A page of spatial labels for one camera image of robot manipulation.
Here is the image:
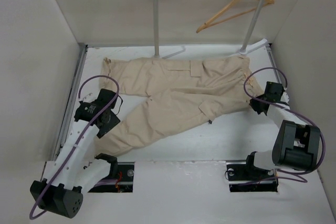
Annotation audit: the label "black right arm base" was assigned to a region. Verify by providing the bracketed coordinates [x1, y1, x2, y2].
[225, 162, 279, 193]

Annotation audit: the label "right aluminium side rail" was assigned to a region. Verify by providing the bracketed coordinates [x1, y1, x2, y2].
[266, 44, 282, 83]

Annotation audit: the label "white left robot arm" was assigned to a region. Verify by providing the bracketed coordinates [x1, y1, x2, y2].
[30, 89, 120, 218]

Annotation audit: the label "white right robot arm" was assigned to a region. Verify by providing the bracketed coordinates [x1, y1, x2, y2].
[243, 82, 320, 180]

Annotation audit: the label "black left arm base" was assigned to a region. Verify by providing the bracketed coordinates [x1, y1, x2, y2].
[89, 162, 135, 193]

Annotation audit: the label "left aluminium side rail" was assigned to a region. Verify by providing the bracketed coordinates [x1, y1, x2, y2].
[50, 42, 88, 161]

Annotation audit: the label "beige cargo trousers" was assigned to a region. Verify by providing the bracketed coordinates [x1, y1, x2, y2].
[95, 56, 263, 156]

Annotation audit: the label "aluminium side rail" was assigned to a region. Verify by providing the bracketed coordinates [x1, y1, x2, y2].
[266, 44, 282, 83]
[50, 42, 88, 161]

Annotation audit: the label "wooden clothes hanger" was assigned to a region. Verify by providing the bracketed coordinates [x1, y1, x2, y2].
[196, 0, 275, 34]

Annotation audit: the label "white metal clothes rack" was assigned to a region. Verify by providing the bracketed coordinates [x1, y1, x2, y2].
[151, 0, 276, 59]

